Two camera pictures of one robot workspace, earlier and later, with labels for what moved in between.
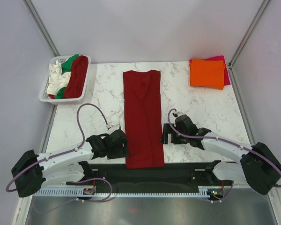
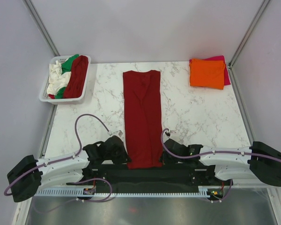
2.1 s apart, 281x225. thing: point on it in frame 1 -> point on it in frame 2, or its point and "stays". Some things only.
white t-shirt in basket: (57, 80) stays
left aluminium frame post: (36, 18) stays
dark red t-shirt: (142, 94) stays
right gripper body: (181, 140) -> (166, 160)
